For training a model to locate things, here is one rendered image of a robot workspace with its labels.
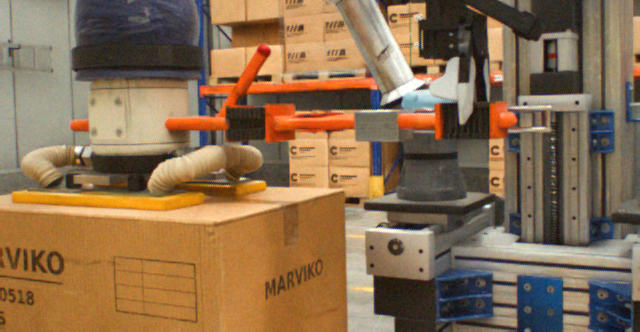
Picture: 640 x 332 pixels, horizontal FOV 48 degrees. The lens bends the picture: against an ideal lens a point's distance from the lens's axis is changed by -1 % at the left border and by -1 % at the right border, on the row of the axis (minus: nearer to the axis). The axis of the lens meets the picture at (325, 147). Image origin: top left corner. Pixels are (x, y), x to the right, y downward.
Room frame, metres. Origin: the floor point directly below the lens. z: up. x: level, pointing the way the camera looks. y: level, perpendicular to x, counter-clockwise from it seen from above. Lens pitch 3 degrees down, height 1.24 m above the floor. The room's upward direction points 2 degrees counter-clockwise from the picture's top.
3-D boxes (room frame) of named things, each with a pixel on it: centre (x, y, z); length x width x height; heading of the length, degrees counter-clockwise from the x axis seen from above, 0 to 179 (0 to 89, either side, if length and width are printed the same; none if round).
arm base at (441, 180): (1.56, -0.23, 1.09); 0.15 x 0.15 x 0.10
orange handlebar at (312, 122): (1.30, 0.10, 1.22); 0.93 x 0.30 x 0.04; 63
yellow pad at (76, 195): (1.19, 0.37, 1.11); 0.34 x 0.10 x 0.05; 63
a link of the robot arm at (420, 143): (1.56, -0.23, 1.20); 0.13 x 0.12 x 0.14; 5
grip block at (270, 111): (1.16, 0.10, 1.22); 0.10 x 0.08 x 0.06; 153
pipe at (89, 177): (1.28, 0.33, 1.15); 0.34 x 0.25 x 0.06; 63
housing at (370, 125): (1.07, -0.09, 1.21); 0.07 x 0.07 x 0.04; 63
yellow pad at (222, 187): (1.36, 0.28, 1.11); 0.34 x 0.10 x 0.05; 63
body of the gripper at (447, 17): (1.02, -0.19, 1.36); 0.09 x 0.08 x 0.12; 63
